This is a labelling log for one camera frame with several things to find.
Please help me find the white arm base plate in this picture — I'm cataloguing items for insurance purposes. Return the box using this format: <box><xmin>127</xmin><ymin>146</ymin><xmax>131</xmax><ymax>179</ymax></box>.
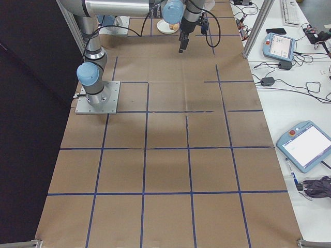
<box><xmin>74</xmin><ymin>81</ymin><xmax>122</xmax><ymax>114</ymax></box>
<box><xmin>99</xmin><ymin>15</ymin><xmax>130</xmax><ymax>36</ymax></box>

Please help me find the white round plate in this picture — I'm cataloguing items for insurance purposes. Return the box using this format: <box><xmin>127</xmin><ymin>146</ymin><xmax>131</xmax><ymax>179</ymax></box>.
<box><xmin>157</xmin><ymin>19</ymin><xmax>181</xmax><ymax>34</ymax></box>

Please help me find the aluminium table rail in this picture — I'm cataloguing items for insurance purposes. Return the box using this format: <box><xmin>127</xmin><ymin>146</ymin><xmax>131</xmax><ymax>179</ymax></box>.
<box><xmin>296</xmin><ymin>239</ymin><xmax>331</xmax><ymax>248</ymax></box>
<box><xmin>0</xmin><ymin>239</ymin><xmax>42</xmax><ymax>248</ymax></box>

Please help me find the black power strip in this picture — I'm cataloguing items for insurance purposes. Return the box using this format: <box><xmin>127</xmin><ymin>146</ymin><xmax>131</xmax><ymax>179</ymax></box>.
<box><xmin>303</xmin><ymin>23</ymin><xmax>321</xmax><ymax>44</ymax></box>

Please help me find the aluminium gantry post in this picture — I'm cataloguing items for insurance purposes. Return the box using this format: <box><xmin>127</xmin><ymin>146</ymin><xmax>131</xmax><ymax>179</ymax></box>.
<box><xmin>55</xmin><ymin>0</ymin><xmax>87</xmax><ymax>56</ymax></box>
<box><xmin>242</xmin><ymin>0</ymin><xmax>275</xmax><ymax>59</ymax></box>

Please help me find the black smartphone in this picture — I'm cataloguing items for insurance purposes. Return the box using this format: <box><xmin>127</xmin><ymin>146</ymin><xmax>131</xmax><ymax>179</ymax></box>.
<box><xmin>266</xmin><ymin>27</ymin><xmax>287</xmax><ymax>36</ymax></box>

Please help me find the blue grey teach pendant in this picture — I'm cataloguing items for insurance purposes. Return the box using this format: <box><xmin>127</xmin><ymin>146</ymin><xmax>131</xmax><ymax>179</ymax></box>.
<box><xmin>262</xmin><ymin>32</ymin><xmax>298</xmax><ymax>62</ymax></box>
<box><xmin>276</xmin><ymin>120</ymin><xmax>331</xmax><ymax>173</ymax></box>

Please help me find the white keyboard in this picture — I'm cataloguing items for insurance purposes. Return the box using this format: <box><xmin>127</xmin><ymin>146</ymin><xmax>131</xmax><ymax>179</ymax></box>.
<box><xmin>280</xmin><ymin>0</ymin><xmax>303</xmax><ymax>26</ymax></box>

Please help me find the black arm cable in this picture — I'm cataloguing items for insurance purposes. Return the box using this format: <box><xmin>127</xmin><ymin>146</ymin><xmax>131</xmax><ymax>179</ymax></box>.
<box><xmin>84</xmin><ymin>7</ymin><xmax>222</xmax><ymax>49</ymax></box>

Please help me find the black frame cover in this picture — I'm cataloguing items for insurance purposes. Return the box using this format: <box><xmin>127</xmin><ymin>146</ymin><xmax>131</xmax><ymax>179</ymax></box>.
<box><xmin>0</xmin><ymin>0</ymin><xmax>86</xmax><ymax>242</ymax></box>

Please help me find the dark cable bundle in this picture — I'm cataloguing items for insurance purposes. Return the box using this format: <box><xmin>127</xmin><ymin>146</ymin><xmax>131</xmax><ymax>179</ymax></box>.
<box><xmin>297</xmin><ymin>175</ymin><xmax>331</xmax><ymax>199</ymax></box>

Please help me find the black clamp device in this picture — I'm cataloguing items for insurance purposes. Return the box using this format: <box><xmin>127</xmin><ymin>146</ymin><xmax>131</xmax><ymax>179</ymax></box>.
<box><xmin>319</xmin><ymin>30</ymin><xmax>331</xmax><ymax>46</ymax></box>

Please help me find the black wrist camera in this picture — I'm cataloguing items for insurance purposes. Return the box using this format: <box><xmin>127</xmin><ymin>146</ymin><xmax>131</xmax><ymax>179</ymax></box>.
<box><xmin>199</xmin><ymin>15</ymin><xmax>209</xmax><ymax>35</ymax></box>

